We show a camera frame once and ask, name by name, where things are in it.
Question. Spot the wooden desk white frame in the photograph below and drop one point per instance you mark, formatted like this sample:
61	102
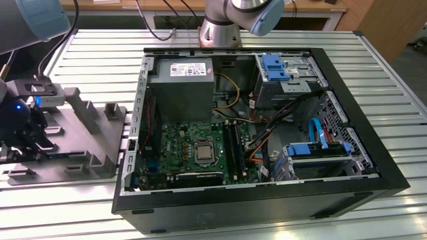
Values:
107	7

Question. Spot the CPU socket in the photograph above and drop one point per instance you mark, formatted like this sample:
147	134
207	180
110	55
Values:
201	143

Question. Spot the blue VGA port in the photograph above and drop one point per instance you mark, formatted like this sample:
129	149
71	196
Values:
135	182

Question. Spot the green motherboard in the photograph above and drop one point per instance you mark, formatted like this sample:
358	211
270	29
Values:
174	150

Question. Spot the grey plastic parts rack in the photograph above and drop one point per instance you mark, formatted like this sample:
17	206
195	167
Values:
87	140

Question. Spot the wooden cabinet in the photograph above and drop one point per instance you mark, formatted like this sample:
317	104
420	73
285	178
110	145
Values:
384	25

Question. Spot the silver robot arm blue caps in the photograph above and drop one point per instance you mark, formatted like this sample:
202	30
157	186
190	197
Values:
223	32

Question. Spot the metal drive cage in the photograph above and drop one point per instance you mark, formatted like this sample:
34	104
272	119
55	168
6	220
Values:
301	85

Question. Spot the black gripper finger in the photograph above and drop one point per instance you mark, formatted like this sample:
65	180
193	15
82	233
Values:
42	143
21	153

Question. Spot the hard disk in blue carrier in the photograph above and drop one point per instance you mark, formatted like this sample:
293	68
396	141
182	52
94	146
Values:
301	151

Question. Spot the grey power supply unit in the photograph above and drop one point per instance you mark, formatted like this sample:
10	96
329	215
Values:
181	100

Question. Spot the black graphics card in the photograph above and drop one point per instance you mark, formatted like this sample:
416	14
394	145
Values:
201	176

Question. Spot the silver CPU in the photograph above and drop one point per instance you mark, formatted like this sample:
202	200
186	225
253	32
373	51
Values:
203	153

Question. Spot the grey chair base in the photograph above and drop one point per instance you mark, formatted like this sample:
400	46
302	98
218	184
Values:
421	42

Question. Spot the black open PC case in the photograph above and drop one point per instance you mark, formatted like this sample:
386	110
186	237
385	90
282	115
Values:
234	207

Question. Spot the metal disk bay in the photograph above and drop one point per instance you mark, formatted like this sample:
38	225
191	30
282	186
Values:
321	161

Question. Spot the blue plastic drive carrier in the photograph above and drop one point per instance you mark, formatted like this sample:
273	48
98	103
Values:
274	67

